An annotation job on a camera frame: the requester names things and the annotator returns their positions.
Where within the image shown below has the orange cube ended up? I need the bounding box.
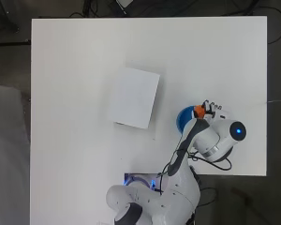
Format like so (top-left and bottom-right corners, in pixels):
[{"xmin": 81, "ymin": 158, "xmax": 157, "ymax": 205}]
[{"xmin": 193, "ymin": 105, "xmax": 207, "ymax": 120}]

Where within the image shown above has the black floor cable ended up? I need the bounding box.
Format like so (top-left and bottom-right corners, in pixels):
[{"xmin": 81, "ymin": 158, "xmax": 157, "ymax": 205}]
[{"xmin": 221, "ymin": 5, "xmax": 281, "ymax": 45}]

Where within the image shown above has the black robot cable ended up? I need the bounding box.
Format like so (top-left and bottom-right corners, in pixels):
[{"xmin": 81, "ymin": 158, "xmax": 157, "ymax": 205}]
[{"xmin": 155, "ymin": 149, "xmax": 233, "ymax": 186}]

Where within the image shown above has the white flat box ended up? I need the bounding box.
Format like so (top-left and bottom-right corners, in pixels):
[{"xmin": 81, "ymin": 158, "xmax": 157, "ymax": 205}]
[{"xmin": 108, "ymin": 67, "xmax": 161, "ymax": 130}]

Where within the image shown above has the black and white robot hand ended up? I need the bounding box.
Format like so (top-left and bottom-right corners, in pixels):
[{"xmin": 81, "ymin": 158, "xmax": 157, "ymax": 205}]
[{"xmin": 201, "ymin": 99, "xmax": 231, "ymax": 121}]

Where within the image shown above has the blue round tub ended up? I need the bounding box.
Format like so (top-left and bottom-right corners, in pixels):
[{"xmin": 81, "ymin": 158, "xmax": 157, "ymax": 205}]
[{"xmin": 176, "ymin": 105, "xmax": 198, "ymax": 135}]

